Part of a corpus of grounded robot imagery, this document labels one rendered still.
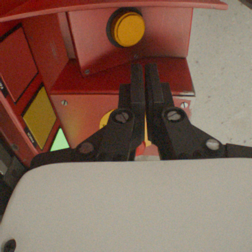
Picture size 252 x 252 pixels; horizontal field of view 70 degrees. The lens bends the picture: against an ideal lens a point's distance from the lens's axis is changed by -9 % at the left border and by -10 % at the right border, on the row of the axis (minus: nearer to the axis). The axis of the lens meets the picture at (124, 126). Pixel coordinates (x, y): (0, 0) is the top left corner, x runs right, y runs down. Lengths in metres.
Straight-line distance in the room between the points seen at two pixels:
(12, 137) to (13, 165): 0.05
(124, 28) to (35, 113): 0.12
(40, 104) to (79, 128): 0.07
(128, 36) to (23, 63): 0.11
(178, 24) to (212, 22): 0.78
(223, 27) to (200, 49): 0.15
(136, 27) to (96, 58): 0.06
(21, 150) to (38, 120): 0.21
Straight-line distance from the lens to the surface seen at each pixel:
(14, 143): 0.38
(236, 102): 1.32
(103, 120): 0.23
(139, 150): 0.22
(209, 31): 1.03
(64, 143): 0.26
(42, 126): 0.21
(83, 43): 0.22
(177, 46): 0.26
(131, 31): 0.23
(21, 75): 0.18
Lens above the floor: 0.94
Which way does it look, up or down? 43 degrees down
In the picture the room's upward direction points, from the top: 172 degrees counter-clockwise
